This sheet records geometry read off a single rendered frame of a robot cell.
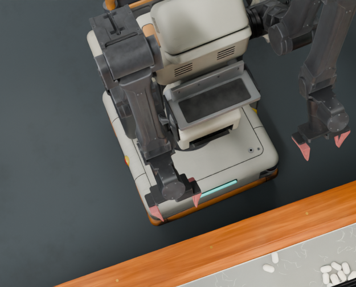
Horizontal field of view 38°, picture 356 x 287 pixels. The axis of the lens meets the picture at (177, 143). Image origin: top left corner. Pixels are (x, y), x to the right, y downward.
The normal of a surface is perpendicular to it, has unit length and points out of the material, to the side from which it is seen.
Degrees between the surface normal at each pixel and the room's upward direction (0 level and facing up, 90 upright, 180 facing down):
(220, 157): 0
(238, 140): 0
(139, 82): 90
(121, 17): 13
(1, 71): 0
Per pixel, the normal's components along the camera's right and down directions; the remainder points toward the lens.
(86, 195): -0.07, -0.40
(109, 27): -0.15, -0.57
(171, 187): 0.30, 0.57
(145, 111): 0.38, 0.84
